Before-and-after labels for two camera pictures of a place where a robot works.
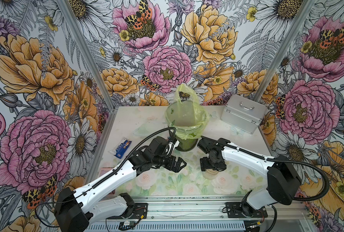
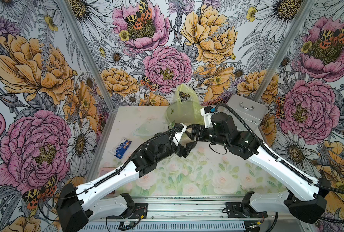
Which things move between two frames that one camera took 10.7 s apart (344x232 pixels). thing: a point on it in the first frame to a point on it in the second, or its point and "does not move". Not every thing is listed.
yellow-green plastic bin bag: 185,116 does not move
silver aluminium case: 243,113 does not move
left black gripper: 176,168 to 180,152
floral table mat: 237,179 does not move
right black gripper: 205,165 to 201,128
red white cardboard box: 103,170 does not move
